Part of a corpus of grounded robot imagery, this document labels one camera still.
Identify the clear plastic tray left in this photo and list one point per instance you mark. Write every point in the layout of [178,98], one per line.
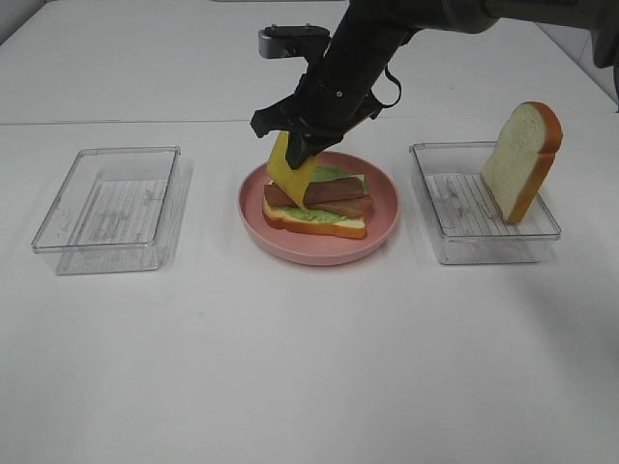
[118,210]

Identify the clear plastic tray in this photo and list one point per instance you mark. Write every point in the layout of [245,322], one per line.
[118,210]
[464,223]

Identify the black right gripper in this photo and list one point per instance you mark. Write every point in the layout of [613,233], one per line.
[326,104]

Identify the bread slice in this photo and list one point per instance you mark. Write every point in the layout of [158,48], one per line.
[522,157]
[337,229]

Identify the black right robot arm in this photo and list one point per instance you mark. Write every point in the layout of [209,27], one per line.
[371,32]

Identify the yellow cheese slice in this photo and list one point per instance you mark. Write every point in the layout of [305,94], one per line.
[293,182]

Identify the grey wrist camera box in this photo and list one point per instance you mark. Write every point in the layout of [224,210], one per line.
[279,41]

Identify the clear plastic tray right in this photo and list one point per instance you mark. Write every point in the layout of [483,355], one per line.
[464,223]

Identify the bacon strip tray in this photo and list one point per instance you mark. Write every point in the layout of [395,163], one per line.
[350,208]
[334,190]

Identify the pink round plate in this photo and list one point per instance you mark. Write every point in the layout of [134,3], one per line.
[321,250]

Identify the green lettuce leaf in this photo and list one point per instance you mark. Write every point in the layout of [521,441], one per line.
[322,173]

